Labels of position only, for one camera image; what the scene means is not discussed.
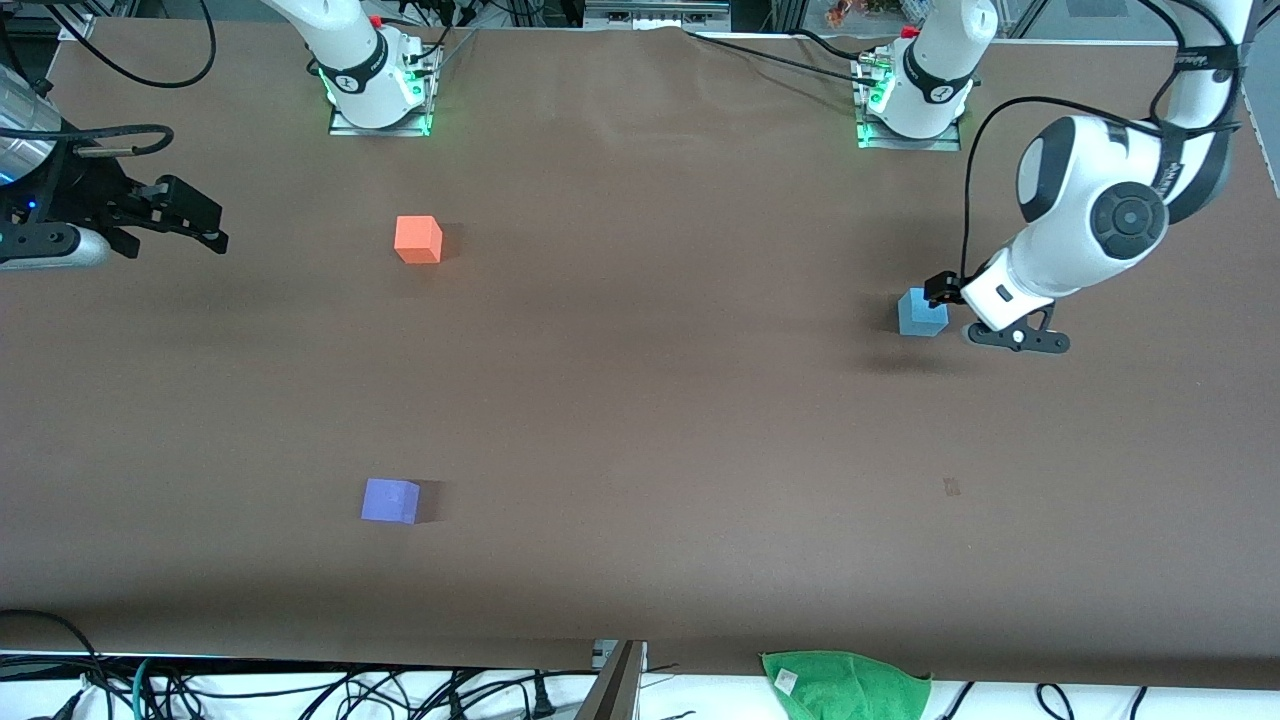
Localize short black base cable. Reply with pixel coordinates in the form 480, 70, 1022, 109
793, 27, 881, 63

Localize brown paper table cover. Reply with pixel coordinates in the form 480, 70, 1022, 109
0, 18, 1280, 691

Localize orange foam block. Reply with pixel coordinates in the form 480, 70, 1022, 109
394, 215, 444, 265

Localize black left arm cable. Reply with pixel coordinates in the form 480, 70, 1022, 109
962, 0, 1201, 276

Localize blue foam block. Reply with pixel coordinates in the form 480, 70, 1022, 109
897, 287, 949, 338

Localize green microfibre cloth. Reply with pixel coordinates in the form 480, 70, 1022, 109
760, 650, 933, 720

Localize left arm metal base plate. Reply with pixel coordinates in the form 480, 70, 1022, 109
855, 55, 963, 153

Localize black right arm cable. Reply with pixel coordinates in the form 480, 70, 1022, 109
0, 0, 219, 157

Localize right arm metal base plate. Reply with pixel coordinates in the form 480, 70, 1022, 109
328, 55, 433, 138

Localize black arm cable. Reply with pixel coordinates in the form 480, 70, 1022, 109
0, 0, 219, 157
962, 0, 1201, 276

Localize black looped floor cable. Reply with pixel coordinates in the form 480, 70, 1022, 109
0, 608, 106, 720

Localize grey metal post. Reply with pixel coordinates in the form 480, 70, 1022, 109
572, 640, 649, 720

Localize purple foam block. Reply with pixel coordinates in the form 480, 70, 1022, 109
360, 478, 421, 526

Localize long black base cable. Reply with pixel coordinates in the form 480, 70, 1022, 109
683, 28, 869, 79

